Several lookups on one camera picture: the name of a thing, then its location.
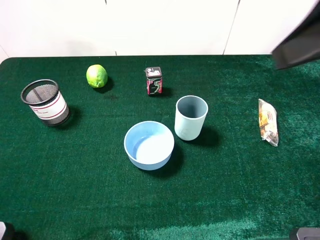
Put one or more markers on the green lime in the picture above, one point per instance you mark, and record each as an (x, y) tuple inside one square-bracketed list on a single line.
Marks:
[(96, 76)]

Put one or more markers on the green felt table cloth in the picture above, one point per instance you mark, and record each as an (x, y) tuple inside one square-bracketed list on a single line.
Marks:
[(74, 181)]

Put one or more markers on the black mesh pen holder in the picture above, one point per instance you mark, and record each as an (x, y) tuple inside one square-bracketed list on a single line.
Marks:
[(44, 98)]

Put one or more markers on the light blue bowl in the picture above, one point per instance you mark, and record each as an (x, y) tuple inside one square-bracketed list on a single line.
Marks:
[(149, 145)]

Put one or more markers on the wrapped snack packet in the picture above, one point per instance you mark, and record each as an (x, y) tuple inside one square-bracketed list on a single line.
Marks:
[(267, 117)]

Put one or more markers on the black red gum box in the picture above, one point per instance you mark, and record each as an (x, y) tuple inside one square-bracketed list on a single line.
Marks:
[(154, 80)]

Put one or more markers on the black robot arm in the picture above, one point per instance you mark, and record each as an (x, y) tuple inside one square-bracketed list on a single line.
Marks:
[(302, 45)]

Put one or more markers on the light teal plastic cup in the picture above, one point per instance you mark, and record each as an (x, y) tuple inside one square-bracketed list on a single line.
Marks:
[(190, 114)]

